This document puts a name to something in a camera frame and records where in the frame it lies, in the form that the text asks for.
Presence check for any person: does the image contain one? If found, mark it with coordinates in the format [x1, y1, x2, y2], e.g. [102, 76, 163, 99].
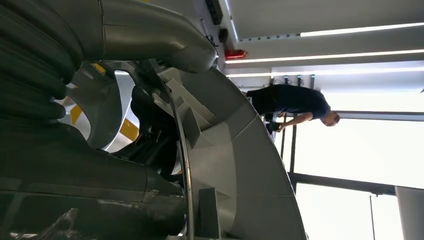
[244, 83, 342, 134]

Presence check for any grey roller blind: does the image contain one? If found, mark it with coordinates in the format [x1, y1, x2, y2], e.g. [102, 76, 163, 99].
[393, 185, 424, 240]

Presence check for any red wall device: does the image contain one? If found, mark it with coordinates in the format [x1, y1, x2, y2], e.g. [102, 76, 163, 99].
[224, 49, 249, 61]

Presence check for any vertical wall light strip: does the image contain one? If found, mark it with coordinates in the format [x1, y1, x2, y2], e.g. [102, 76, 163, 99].
[299, 21, 424, 38]
[226, 66, 424, 79]
[225, 48, 424, 65]

